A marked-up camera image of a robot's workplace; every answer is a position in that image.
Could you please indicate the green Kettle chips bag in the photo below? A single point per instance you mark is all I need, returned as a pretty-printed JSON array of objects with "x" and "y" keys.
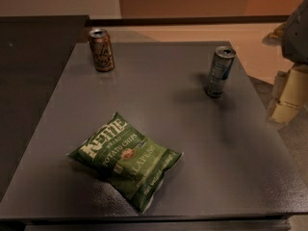
[{"x": 131, "y": 162}]

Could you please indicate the brown LaCroix soda can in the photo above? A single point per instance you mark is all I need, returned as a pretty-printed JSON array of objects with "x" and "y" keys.
[{"x": 101, "y": 50}]

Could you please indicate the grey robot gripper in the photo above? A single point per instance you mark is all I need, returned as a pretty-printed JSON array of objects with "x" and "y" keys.
[{"x": 296, "y": 36}]

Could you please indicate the dark side table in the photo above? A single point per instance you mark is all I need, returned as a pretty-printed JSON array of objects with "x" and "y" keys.
[{"x": 33, "y": 53}]

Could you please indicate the silver blue redbull can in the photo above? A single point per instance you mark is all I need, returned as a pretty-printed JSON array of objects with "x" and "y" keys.
[{"x": 221, "y": 65}]

